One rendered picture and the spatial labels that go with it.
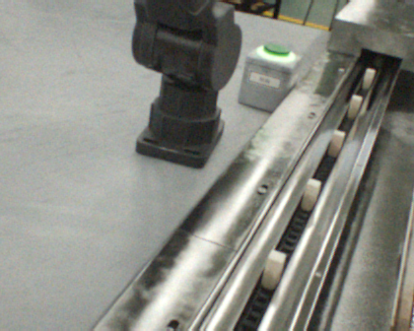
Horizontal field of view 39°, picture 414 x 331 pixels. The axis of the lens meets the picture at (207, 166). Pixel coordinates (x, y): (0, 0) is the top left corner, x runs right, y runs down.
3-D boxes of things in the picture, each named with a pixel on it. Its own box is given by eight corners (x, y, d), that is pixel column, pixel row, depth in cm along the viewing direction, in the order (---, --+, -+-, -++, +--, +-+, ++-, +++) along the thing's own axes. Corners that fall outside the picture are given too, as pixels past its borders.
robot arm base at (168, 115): (164, 114, 81) (132, 152, 70) (171, 58, 77) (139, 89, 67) (224, 130, 80) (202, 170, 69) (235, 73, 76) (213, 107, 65)
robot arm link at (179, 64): (221, 94, 73) (183, 81, 75) (236, 12, 68) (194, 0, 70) (185, 117, 65) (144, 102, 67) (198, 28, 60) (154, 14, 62)
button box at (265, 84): (246, 106, 96) (260, 40, 91) (293, 120, 94) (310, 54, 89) (230, 124, 89) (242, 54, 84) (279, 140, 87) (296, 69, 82)
